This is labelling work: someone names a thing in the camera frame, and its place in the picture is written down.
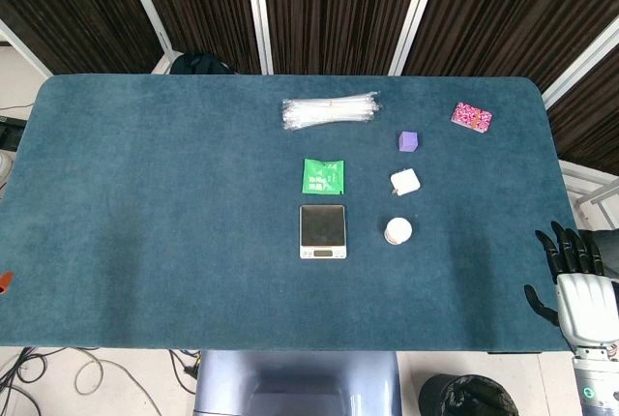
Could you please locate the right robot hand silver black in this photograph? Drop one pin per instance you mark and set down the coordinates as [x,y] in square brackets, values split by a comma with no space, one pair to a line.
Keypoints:
[587,309]

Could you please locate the white round container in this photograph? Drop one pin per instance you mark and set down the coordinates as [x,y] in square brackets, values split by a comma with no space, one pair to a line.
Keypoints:
[398,230]

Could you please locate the digital kitchen scale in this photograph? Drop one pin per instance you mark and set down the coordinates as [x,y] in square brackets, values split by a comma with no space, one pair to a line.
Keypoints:
[322,229]

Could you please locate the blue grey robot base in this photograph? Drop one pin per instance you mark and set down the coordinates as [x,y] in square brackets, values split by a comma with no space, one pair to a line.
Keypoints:
[297,382]

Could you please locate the black trash bin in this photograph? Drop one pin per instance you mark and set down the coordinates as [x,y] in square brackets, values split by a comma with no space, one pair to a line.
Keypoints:
[466,396]

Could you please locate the white charger plug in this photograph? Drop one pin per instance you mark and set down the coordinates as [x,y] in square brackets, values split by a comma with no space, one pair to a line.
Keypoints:
[405,182]

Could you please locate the pink patterned box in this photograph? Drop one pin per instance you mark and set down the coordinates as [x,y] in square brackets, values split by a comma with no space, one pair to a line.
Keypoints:
[472,118]

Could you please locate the purple cube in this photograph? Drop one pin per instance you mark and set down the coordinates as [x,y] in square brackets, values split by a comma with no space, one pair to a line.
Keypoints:
[408,141]

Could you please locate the green sachet packet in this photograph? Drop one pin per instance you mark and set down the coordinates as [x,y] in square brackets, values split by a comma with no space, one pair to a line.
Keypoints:
[323,176]

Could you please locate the bundle of clear wrapped straws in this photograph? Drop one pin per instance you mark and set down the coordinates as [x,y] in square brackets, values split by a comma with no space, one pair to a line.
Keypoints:
[331,111]

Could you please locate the teal table cloth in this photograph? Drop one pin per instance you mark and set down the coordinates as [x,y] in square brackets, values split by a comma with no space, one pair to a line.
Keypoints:
[169,217]

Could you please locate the black bag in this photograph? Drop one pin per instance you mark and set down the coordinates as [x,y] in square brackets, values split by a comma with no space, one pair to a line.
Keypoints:
[200,64]

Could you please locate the white round object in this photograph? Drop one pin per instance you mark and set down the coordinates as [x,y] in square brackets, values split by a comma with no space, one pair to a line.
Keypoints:
[4,169]

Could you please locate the black flat device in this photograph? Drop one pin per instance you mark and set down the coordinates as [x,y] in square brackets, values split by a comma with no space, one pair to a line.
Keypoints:
[9,133]

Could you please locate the white partition post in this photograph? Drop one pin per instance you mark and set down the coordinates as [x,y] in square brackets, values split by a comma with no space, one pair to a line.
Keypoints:
[580,65]
[145,5]
[257,9]
[24,48]
[416,9]

